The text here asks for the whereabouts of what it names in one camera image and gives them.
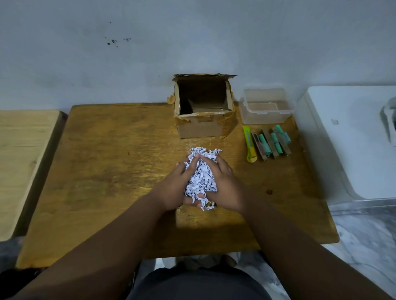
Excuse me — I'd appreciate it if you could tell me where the person's right hand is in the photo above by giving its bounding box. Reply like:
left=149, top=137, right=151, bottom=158
left=200, top=155, right=249, bottom=214

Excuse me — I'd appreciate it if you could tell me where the person's left hand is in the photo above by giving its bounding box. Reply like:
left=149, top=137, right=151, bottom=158
left=150, top=154, right=205, bottom=213

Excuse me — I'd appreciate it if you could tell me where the bundle of shredded white paper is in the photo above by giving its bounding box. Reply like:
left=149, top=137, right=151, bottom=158
left=184, top=147, right=223, bottom=211

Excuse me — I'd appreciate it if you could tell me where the person's right forearm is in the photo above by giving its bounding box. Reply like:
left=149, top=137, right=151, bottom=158
left=238, top=185, right=394, bottom=300

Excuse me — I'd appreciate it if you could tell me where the person's left forearm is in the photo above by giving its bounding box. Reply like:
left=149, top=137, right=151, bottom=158
left=12, top=192, right=174, bottom=300

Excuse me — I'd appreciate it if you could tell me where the yellow utility knife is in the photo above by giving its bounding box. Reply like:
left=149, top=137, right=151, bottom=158
left=243, top=126, right=258, bottom=164

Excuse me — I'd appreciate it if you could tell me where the open brown cardboard box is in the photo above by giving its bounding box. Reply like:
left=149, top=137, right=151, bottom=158
left=167, top=73, right=238, bottom=140

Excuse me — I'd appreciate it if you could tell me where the brown wooden block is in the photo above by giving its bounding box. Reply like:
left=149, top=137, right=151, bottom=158
left=251, top=131, right=268, bottom=161
left=272, top=126, right=292, bottom=156
left=262, top=127, right=280, bottom=159

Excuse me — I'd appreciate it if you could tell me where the teal green roll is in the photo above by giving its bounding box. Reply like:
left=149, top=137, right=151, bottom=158
left=258, top=134, right=272, bottom=156
left=275, top=124, right=292, bottom=145
left=270, top=132, right=283, bottom=154

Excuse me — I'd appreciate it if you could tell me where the clear plastic container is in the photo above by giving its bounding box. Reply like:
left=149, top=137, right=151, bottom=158
left=238, top=88, right=296, bottom=125

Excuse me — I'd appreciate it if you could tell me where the person's dark shirt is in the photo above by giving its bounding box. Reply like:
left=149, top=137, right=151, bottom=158
left=126, top=265, right=273, bottom=300

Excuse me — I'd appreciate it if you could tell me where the white appliance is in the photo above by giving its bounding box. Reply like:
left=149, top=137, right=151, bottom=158
left=295, top=86, right=396, bottom=206

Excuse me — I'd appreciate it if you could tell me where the light wooden side table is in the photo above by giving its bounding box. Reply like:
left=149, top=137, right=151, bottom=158
left=0, top=110, right=68, bottom=242

